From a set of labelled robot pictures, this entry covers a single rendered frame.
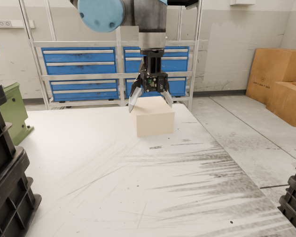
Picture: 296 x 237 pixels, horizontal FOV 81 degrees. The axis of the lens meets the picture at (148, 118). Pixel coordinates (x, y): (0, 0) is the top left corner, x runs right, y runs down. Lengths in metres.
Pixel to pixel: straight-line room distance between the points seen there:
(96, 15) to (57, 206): 0.36
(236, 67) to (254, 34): 0.55
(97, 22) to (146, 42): 0.17
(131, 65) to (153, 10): 1.51
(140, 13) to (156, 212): 0.45
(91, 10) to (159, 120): 0.33
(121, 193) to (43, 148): 0.29
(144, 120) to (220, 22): 2.78
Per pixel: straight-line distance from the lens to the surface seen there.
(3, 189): 0.31
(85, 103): 2.11
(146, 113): 0.53
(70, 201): 0.40
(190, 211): 0.37
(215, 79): 3.30
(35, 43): 2.11
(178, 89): 2.15
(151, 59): 0.52
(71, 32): 2.90
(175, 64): 2.07
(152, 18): 0.50
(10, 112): 0.61
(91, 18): 0.38
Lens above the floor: 0.99
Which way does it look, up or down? 26 degrees down
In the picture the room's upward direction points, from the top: straight up
